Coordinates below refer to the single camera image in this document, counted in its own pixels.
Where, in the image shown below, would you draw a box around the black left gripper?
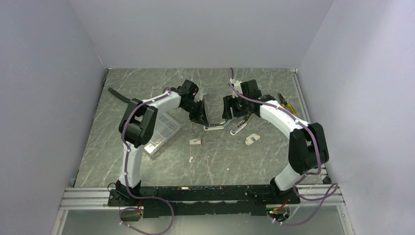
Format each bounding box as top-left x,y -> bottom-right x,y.
182,100 -> 209,128

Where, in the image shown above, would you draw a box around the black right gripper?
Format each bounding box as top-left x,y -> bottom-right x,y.
222,93 -> 250,119

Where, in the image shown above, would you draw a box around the white staple box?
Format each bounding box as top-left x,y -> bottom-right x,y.
189,138 -> 202,145

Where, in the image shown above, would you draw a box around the white staple box tray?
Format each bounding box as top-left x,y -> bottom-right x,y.
245,133 -> 260,146

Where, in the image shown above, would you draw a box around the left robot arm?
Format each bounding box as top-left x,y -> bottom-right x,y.
115,80 -> 208,206

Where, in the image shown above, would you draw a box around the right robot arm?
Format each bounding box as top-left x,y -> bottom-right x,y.
223,78 -> 329,203

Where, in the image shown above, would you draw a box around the clear plastic screw organizer box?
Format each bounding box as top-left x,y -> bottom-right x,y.
144,113 -> 181,155

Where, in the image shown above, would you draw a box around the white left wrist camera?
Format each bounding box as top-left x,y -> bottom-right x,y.
194,90 -> 207,102

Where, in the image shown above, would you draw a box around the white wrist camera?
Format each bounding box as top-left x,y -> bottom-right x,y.
194,90 -> 207,102
230,79 -> 243,97

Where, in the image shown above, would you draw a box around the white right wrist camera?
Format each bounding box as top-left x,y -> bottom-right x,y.
230,79 -> 243,97

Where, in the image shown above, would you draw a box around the yellow handled pliers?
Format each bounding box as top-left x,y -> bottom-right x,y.
278,93 -> 296,115

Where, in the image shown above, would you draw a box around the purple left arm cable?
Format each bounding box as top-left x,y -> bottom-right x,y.
118,87 -> 176,235

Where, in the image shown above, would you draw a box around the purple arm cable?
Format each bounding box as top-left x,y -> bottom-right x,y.
118,87 -> 176,235
227,67 -> 340,227

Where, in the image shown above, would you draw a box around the black corrugated hose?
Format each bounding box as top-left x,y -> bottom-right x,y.
107,87 -> 130,104

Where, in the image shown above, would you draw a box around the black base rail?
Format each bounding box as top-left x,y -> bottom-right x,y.
108,185 -> 300,218

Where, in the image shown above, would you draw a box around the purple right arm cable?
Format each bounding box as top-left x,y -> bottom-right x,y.
227,67 -> 340,227

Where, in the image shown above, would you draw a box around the aluminium frame profile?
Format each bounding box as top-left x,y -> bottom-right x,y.
59,185 -> 346,210

